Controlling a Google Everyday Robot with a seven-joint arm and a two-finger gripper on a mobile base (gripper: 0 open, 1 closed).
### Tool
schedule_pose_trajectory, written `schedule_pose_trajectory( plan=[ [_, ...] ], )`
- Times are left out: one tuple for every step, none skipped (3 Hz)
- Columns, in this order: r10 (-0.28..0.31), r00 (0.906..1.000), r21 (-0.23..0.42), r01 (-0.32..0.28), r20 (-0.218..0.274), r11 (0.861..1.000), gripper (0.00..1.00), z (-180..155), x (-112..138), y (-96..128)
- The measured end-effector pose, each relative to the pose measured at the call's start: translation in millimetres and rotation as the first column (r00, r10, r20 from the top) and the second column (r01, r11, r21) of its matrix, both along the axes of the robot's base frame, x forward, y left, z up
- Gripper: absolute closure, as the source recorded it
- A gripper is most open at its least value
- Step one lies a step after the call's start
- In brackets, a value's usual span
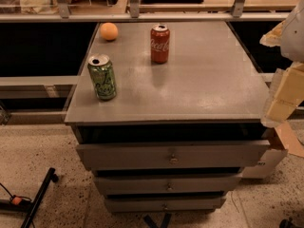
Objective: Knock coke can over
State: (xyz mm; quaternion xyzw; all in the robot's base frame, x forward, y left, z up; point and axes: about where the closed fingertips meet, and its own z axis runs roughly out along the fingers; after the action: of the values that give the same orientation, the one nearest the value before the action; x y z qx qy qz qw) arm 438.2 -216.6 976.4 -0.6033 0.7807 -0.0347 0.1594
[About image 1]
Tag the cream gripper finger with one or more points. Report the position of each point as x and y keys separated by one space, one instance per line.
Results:
x=273 y=37
x=286 y=93

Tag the red coke can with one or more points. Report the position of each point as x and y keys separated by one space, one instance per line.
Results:
x=159 y=43

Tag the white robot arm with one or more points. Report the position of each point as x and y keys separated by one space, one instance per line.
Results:
x=292 y=39

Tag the green soda can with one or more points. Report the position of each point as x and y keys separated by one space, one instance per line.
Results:
x=102 y=76

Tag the cardboard box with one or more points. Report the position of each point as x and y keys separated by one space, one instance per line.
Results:
x=283 y=142

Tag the top grey drawer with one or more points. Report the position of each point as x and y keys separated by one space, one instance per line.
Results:
x=169 y=155

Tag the grey drawer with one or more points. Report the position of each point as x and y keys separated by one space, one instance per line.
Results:
x=164 y=204
x=169 y=155
x=162 y=184

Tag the middle grey drawer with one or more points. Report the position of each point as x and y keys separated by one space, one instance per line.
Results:
x=162 y=184

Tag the grey drawer cabinet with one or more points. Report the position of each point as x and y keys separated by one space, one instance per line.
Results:
x=208 y=91

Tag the orange ball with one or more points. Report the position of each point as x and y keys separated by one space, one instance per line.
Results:
x=109 y=31

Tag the bottom grey drawer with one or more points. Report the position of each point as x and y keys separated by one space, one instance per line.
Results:
x=164 y=204

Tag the black pole on floor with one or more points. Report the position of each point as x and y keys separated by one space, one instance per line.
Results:
x=51 y=176

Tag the orange black floor clamp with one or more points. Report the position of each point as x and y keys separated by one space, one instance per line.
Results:
x=14 y=203

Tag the metal shelf rail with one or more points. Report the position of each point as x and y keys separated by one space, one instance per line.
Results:
x=134 y=10

